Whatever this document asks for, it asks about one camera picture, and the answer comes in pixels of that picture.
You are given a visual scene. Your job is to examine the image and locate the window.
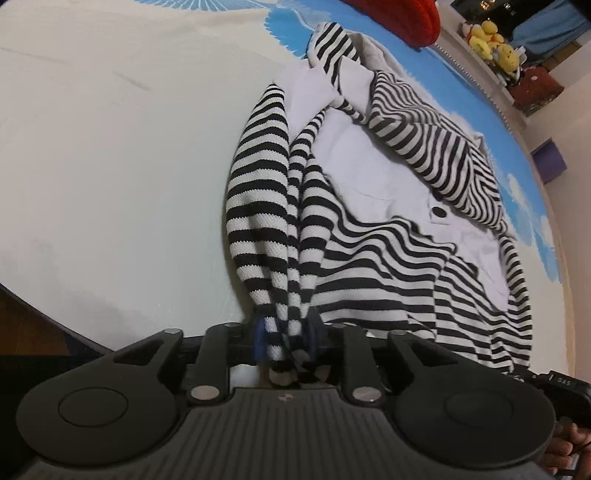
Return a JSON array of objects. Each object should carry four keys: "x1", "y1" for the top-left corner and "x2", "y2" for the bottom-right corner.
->
[{"x1": 450, "y1": 0, "x2": 525, "y2": 17}]

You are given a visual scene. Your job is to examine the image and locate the yellow duck plush toy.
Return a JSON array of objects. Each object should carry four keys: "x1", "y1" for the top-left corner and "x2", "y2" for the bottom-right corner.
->
[{"x1": 468, "y1": 20, "x2": 505, "y2": 62}]

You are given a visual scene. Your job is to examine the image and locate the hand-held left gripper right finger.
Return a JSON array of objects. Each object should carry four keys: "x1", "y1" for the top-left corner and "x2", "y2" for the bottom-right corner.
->
[{"x1": 304, "y1": 306, "x2": 457, "y2": 407}]

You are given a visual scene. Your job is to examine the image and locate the blue curtain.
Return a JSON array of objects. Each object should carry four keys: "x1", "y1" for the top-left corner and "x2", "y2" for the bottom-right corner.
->
[{"x1": 512, "y1": 0, "x2": 588, "y2": 57}]

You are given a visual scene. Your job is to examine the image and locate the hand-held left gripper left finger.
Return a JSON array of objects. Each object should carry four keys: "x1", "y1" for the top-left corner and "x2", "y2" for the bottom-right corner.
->
[{"x1": 111, "y1": 318, "x2": 279, "y2": 404}]

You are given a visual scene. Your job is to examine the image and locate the yellow bear plush toy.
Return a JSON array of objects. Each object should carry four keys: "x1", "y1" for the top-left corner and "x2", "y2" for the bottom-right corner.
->
[{"x1": 491, "y1": 43, "x2": 523, "y2": 76}]

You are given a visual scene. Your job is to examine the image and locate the striped hooded sweater white vest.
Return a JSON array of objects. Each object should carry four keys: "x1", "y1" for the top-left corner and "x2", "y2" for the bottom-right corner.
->
[{"x1": 225, "y1": 22, "x2": 536, "y2": 386}]

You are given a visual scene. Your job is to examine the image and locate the purple box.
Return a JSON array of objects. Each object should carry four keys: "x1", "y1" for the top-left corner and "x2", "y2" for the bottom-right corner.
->
[{"x1": 530, "y1": 142, "x2": 567, "y2": 184}]

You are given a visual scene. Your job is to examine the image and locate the blue floral bed sheet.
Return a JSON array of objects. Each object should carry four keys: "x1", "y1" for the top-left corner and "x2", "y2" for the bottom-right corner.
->
[{"x1": 0, "y1": 0, "x2": 570, "y2": 370}]

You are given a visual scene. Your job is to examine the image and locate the person's right hand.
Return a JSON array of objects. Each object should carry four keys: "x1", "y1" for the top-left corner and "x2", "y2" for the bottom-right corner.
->
[{"x1": 541, "y1": 421, "x2": 591, "y2": 477}]

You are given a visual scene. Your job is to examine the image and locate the wooden bed frame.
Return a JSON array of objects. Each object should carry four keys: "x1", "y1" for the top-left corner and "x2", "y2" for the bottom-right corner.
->
[{"x1": 0, "y1": 282, "x2": 116, "y2": 358}]

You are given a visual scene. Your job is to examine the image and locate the folded red knit blanket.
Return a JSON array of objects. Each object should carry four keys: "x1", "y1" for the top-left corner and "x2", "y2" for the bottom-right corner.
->
[{"x1": 344, "y1": 0, "x2": 443, "y2": 48}]

